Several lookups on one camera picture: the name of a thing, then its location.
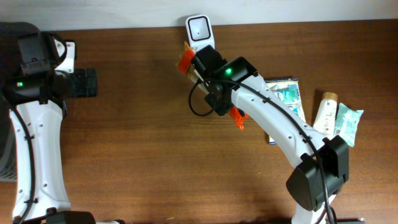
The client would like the white barcode scanner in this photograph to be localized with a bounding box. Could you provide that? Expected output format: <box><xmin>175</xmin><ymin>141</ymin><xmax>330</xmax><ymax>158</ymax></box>
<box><xmin>185</xmin><ymin>15</ymin><xmax>215</xmax><ymax>52</ymax></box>

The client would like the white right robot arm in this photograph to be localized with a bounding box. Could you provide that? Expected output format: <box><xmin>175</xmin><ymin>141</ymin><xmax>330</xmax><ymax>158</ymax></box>
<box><xmin>190</xmin><ymin>45</ymin><xmax>349</xmax><ymax>223</ymax></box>

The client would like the yellow white snack bag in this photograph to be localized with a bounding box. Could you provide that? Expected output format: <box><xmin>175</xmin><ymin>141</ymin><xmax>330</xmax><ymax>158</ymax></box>
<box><xmin>264</xmin><ymin>77</ymin><xmax>307</xmax><ymax>146</ymax></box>

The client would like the orange spaghetti packet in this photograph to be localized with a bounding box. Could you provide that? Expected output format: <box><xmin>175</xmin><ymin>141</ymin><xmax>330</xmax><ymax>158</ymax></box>
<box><xmin>176</xmin><ymin>41</ymin><xmax>248</xmax><ymax>129</ymax></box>

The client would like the green plastic pouch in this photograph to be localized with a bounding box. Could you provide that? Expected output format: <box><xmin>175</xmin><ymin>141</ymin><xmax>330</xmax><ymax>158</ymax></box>
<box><xmin>334</xmin><ymin>103</ymin><xmax>364</xmax><ymax>147</ymax></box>

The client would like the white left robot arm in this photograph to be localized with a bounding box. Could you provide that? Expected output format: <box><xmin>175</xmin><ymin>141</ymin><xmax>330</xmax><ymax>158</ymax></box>
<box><xmin>1</xmin><ymin>32</ymin><xmax>98</xmax><ymax>224</ymax></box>

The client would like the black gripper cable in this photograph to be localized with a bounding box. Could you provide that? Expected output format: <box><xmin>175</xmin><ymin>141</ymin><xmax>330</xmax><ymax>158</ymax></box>
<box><xmin>188</xmin><ymin>79</ymin><xmax>217</xmax><ymax>118</ymax></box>

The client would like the white tube with tan cap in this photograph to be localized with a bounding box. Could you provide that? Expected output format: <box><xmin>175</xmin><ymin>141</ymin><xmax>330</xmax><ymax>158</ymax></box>
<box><xmin>313</xmin><ymin>92</ymin><xmax>338</xmax><ymax>139</ymax></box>

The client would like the small green tissue pack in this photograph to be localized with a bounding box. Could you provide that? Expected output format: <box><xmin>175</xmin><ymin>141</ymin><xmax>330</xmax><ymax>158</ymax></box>
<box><xmin>273</xmin><ymin>84</ymin><xmax>300</xmax><ymax>107</ymax></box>

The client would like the dark grey plastic basket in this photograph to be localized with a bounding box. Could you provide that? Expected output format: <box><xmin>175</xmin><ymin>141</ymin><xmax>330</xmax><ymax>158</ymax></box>
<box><xmin>1</xmin><ymin>22</ymin><xmax>19</xmax><ymax>182</ymax></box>

